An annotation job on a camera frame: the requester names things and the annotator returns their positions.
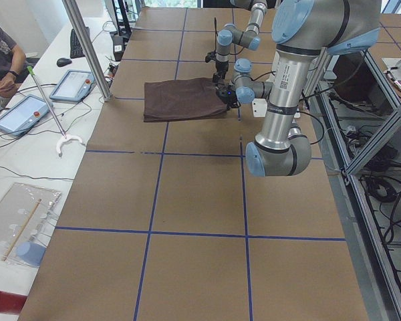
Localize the wooden stick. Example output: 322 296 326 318
1 199 41 261

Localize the brown t-shirt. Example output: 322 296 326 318
144 78 227 122

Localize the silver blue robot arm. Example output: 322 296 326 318
205 0 269 84
245 1 381 177

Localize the aluminium frame post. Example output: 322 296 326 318
62 0 112 102

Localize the blue tape line lengthwise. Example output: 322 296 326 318
133 8 188 321

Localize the teach pendant near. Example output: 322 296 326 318
0 95 49 136

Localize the teach pendant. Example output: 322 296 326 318
0 95 49 136
49 70 95 102

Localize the black computer mouse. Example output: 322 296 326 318
56 58 72 67

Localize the cable bundle under frame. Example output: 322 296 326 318
327 90 401 248

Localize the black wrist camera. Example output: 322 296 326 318
205 51 217 63
216 85 237 104

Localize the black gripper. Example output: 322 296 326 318
226 96 241 110
213 61 229 86

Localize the blue cup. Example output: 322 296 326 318
16 241 46 267

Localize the person in grey shirt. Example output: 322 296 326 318
0 27 29 98

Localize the black keyboard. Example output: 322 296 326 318
70 29 85 59

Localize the clear plastic bag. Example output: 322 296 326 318
0 183 61 268

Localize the red object at corner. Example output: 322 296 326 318
0 290 27 315

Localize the reacher stick white hook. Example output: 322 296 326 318
27 66 85 157

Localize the black box with label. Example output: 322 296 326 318
112 34 125 62

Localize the blue tape line crosswise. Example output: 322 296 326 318
55 226 346 242

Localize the teach pendant far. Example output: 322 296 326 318
49 70 95 102

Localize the aluminium truss frame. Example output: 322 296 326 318
305 52 401 320

